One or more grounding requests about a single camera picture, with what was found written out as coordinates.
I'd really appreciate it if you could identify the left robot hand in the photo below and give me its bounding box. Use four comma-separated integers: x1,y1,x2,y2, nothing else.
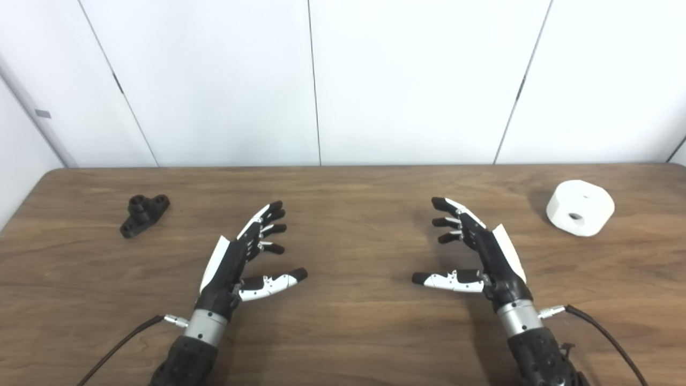
199,201,308,322

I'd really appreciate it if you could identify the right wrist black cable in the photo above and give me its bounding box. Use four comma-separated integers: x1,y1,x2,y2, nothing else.
539,305,649,386

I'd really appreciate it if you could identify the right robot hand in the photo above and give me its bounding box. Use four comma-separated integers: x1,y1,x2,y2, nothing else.
412,197,534,311

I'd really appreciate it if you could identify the round white piece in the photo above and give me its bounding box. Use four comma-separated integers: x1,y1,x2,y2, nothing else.
546,180,615,237

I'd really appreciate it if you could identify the black holder part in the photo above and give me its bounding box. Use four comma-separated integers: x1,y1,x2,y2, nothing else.
120,194,171,239

